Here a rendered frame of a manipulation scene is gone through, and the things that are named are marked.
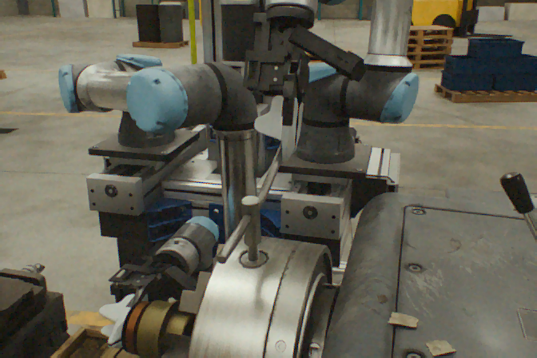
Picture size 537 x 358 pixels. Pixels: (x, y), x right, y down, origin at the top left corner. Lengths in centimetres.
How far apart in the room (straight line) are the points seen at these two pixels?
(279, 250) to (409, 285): 18
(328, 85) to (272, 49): 45
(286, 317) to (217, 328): 8
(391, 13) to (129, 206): 76
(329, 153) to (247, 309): 66
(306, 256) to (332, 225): 48
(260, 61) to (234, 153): 34
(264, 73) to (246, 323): 34
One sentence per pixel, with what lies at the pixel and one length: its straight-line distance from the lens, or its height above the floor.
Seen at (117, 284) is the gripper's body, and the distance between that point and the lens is 89.
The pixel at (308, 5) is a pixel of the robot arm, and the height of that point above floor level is 154.
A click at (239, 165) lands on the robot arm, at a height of 122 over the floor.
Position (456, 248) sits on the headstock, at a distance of 69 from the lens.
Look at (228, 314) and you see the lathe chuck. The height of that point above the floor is 121.
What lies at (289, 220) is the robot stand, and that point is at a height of 106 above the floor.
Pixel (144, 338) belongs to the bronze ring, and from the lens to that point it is 79.
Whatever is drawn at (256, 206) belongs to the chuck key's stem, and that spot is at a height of 132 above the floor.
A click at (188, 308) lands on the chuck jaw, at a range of 79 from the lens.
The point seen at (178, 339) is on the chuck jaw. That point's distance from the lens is 76.
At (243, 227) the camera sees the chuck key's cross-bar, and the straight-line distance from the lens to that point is 60.
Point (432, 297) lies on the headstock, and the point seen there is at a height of 125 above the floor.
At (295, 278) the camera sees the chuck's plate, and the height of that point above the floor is 123.
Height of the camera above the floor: 157
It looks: 19 degrees down
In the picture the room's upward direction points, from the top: straight up
